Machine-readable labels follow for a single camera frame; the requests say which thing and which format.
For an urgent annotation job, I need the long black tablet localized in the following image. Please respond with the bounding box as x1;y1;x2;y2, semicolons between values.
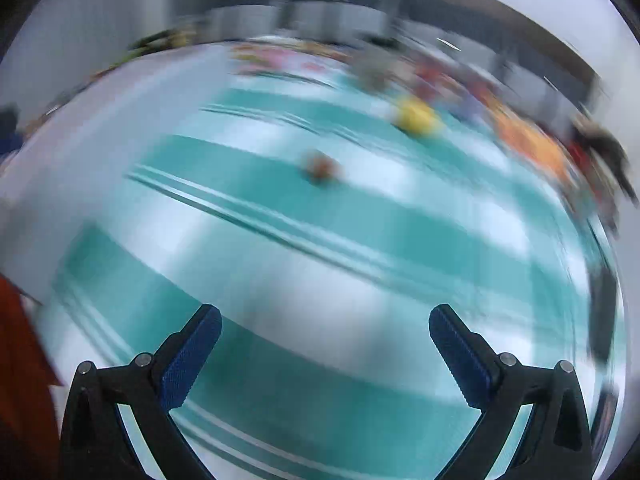
587;265;618;366

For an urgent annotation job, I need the yellow-green apple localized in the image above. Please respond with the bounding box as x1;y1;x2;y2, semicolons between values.
392;95;443;138

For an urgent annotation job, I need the orange book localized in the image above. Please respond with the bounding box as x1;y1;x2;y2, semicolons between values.
492;110;571;181

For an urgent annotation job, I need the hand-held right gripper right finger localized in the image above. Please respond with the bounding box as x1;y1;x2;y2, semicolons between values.
428;303;596;480

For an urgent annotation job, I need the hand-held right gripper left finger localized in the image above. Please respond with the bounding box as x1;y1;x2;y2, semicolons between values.
59;303;223;480

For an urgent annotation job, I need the large tangerine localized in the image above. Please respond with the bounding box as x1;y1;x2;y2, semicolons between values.
301;150;343;183

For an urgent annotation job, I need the orange cloth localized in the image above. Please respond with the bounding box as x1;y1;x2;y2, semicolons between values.
0;272;63;480

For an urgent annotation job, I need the green plaid blanket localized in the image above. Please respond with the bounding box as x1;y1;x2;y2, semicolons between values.
40;35;628;480

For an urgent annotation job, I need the pink floral packet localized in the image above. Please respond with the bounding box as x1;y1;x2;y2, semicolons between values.
230;45;301;76

